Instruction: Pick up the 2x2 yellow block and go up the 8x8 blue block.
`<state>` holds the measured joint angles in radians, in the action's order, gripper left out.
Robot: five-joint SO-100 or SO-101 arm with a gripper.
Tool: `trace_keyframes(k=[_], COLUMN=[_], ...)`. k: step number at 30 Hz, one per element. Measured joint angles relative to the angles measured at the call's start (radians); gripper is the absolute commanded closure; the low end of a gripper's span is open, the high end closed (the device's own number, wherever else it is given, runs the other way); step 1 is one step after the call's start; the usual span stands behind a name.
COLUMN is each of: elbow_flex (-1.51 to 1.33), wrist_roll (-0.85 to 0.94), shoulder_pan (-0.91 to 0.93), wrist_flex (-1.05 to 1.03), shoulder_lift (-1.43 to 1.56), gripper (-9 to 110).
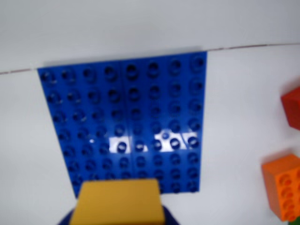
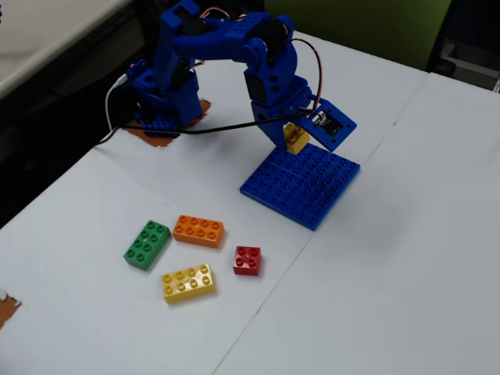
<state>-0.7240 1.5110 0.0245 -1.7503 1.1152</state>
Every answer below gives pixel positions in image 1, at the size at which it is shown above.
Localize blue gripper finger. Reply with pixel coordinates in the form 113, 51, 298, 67
160, 205, 181, 225
57, 208, 77, 225

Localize yellow 2x2 block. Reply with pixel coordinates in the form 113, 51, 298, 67
71, 178, 165, 225

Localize orange 2x4 block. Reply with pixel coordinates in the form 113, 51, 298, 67
261, 154, 300, 222

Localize red 2x2 block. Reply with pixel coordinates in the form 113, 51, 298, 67
280, 86, 300, 131

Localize white cover sheet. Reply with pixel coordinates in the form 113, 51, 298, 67
0, 43, 300, 225

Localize blue 8x8 base plate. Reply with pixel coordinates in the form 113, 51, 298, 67
37, 50, 208, 200

